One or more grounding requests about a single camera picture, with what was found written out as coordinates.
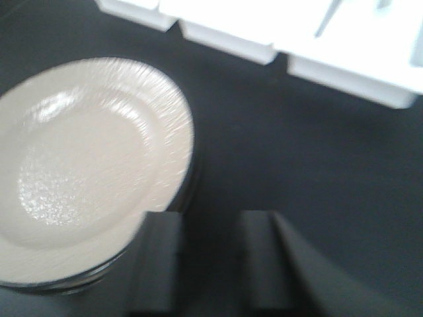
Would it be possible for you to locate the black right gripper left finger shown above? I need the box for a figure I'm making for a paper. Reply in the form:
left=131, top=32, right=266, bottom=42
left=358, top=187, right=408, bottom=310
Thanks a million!
left=124, top=211, right=183, bottom=316

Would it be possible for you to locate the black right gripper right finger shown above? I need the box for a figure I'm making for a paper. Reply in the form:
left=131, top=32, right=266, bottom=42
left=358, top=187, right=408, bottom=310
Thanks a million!
left=239, top=210, right=410, bottom=316

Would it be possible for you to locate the beige round plate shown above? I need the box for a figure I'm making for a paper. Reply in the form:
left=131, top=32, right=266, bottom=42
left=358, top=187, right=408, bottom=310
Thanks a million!
left=1, top=57, right=195, bottom=293

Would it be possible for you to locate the white storage bin right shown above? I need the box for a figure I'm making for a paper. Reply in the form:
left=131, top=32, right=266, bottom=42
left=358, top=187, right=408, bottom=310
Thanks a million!
left=274, top=1, right=422, bottom=109

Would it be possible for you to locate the white storage bin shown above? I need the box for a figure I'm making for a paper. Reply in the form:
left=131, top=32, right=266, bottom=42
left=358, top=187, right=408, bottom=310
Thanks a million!
left=274, top=1, right=422, bottom=109
left=95, top=0, right=177, bottom=32
left=159, top=1, right=280, bottom=65

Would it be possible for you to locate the white storage bin middle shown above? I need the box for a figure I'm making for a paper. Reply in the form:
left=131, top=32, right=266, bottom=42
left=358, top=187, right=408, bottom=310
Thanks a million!
left=159, top=1, right=280, bottom=65

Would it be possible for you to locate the white storage bin left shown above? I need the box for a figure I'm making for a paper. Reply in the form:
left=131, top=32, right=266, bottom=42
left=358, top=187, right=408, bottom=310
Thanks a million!
left=95, top=0, right=177, bottom=32

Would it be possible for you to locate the black wire tripod stand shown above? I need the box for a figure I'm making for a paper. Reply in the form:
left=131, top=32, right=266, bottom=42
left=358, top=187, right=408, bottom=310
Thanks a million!
left=314, top=0, right=392, bottom=38

